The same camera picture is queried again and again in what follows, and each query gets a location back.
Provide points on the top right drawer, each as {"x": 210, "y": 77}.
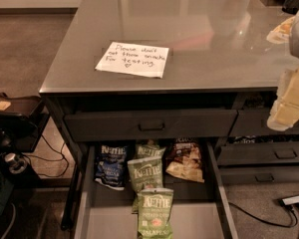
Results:
{"x": 254, "y": 122}

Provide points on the green Kettle bag back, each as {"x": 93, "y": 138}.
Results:
{"x": 149, "y": 148}

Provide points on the handwritten white paper note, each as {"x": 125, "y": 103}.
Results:
{"x": 133, "y": 59}

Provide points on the grey power strip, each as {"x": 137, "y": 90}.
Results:
{"x": 289, "y": 200}

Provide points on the top left drawer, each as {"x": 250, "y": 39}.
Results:
{"x": 149, "y": 124}

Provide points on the black side cart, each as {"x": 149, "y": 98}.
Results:
{"x": 22, "y": 122}

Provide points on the silver round canister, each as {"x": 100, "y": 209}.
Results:
{"x": 17, "y": 164}

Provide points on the brown chip bag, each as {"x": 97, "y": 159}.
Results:
{"x": 184, "y": 160}

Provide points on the green Kettle bag front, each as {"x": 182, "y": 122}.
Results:
{"x": 154, "y": 213}

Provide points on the green Kettle bag middle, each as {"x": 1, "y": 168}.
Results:
{"x": 144, "y": 173}

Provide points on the open middle drawer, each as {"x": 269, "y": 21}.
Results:
{"x": 199, "y": 210}

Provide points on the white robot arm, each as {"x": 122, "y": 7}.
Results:
{"x": 287, "y": 32}

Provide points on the blue Kettle chip bag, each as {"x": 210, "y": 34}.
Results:
{"x": 110, "y": 166}

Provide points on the bottom right drawer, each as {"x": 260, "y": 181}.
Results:
{"x": 247, "y": 175}

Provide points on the middle right drawer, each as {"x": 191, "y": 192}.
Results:
{"x": 259, "y": 153}

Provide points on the green kettle bag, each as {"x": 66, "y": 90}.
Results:
{"x": 144, "y": 173}
{"x": 149, "y": 148}
{"x": 154, "y": 213}

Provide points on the grey metal drawer cabinet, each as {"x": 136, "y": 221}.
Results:
{"x": 218, "y": 58}

